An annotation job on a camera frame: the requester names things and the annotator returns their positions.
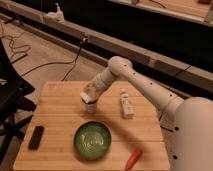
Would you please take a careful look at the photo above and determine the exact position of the black remote control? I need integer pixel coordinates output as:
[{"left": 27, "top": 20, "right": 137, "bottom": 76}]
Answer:
[{"left": 28, "top": 126, "right": 44, "bottom": 150}]

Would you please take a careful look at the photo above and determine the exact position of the green plate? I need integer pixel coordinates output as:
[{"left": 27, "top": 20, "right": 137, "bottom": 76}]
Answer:
[{"left": 73, "top": 121, "right": 111, "bottom": 160}]

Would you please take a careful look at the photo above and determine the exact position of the white sponge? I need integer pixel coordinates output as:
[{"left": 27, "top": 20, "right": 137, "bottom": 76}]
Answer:
[{"left": 80, "top": 92, "right": 94, "bottom": 103}]

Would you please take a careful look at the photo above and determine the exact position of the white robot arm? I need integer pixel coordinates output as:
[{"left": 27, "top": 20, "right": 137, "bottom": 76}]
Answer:
[{"left": 80, "top": 56, "right": 213, "bottom": 171}]

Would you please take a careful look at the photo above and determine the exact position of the black floor cable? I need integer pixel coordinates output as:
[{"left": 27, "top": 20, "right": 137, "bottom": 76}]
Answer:
[{"left": 20, "top": 36, "right": 90, "bottom": 82}]

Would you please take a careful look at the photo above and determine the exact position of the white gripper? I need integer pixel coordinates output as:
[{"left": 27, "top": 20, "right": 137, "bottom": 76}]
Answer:
[{"left": 82, "top": 78, "right": 107, "bottom": 104}]

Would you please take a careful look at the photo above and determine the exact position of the white bottle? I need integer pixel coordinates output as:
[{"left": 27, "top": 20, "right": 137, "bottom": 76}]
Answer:
[{"left": 120, "top": 89, "right": 134, "bottom": 119}]

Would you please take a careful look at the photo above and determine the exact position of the black office chair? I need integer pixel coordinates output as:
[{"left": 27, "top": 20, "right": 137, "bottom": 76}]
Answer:
[{"left": 0, "top": 38, "right": 36, "bottom": 164}]

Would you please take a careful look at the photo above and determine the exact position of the white object on ledge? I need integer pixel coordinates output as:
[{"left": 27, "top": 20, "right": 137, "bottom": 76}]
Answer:
[{"left": 46, "top": 4, "right": 65, "bottom": 22}]

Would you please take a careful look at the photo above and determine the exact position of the wooden board table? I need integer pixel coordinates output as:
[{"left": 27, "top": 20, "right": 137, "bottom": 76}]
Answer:
[{"left": 13, "top": 81, "right": 170, "bottom": 171}]

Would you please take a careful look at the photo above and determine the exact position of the orange carrot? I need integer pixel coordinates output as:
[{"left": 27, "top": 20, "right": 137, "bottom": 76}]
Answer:
[{"left": 125, "top": 148, "right": 142, "bottom": 171}]

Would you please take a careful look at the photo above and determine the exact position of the black cable under robot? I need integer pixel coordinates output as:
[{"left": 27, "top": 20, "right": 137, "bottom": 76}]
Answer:
[{"left": 160, "top": 123, "right": 175, "bottom": 134}]

